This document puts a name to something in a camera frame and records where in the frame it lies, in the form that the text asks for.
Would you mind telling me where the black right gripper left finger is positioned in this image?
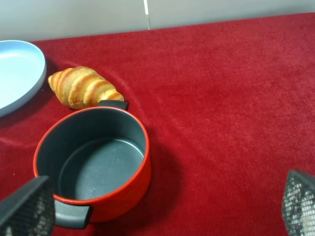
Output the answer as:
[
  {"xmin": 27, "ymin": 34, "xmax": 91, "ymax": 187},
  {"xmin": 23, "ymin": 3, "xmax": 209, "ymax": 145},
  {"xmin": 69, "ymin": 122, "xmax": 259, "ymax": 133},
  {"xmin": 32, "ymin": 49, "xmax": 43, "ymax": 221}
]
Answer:
[{"xmin": 0, "ymin": 176, "xmax": 55, "ymax": 236}]

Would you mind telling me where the red tablecloth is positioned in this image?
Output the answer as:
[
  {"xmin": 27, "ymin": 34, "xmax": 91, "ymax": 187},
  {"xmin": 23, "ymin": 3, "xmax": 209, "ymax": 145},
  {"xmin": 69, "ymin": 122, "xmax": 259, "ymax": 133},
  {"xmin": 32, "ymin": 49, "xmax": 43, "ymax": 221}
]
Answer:
[{"xmin": 0, "ymin": 12, "xmax": 315, "ymax": 236}]

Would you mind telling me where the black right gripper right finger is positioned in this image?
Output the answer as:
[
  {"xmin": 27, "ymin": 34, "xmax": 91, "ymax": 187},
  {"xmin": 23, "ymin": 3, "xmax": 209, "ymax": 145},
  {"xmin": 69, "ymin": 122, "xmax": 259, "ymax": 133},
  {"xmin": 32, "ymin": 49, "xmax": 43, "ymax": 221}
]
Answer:
[{"xmin": 282, "ymin": 170, "xmax": 315, "ymax": 236}]

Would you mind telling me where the croissant bread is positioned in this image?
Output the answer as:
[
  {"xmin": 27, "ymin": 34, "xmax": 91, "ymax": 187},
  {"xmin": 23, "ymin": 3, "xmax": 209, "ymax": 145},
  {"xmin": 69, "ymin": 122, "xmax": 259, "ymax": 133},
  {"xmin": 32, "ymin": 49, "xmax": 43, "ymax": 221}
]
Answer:
[{"xmin": 48, "ymin": 66, "xmax": 125, "ymax": 110}]

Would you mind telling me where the light blue shallow plate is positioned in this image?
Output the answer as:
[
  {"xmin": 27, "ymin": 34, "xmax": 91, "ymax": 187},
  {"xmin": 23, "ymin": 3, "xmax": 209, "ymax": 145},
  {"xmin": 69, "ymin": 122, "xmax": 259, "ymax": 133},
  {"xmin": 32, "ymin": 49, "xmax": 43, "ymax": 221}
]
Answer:
[{"xmin": 0, "ymin": 40, "xmax": 47, "ymax": 117}]

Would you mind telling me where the red pot with grey interior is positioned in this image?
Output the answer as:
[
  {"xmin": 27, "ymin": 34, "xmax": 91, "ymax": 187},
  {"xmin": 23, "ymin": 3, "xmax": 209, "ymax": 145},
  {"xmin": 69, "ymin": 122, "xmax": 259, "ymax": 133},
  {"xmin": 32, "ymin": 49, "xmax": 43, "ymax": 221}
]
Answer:
[{"xmin": 33, "ymin": 100, "xmax": 151, "ymax": 229}]

